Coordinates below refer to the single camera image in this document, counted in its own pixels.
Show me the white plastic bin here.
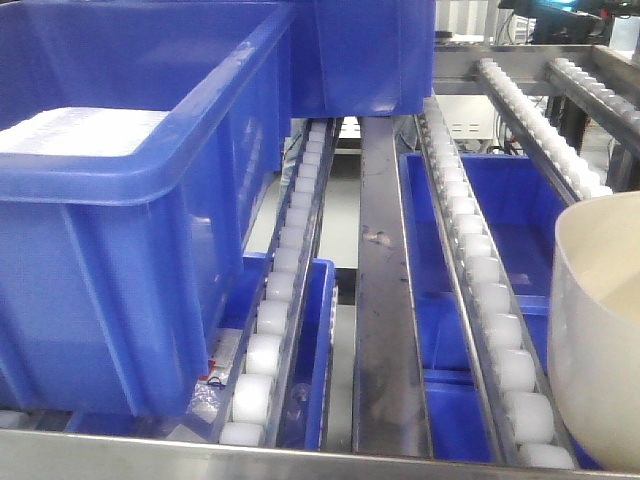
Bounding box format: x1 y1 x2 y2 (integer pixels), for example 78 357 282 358
547 192 639 471

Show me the lower blue bin left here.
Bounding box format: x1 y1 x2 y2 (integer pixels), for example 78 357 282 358
64 253 335 450

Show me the blue crate rear centre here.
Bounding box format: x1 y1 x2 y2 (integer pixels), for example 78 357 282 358
290 1 436 118

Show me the white roller track left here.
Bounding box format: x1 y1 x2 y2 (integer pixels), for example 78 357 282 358
214 119 341 448

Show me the white roller track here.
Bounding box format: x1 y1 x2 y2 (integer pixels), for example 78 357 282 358
214 119 341 448
547 58 639 156
476 58 612 205
415 98 578 469

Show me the large blue crate front left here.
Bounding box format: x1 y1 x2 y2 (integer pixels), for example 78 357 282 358
1 1 294 416

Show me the white sheet stack in crate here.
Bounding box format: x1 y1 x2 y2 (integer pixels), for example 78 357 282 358
1 107 168 157

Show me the white roller track middle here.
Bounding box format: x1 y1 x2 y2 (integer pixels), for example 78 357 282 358
415 98 578 469

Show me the white roller track far right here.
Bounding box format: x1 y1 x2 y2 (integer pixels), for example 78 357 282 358
547 58 639 156

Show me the flat steel divider rail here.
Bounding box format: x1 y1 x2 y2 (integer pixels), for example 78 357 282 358
352 117 433 458

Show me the stainless steel shelf frame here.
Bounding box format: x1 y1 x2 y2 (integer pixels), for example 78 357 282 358
1 430 614 479

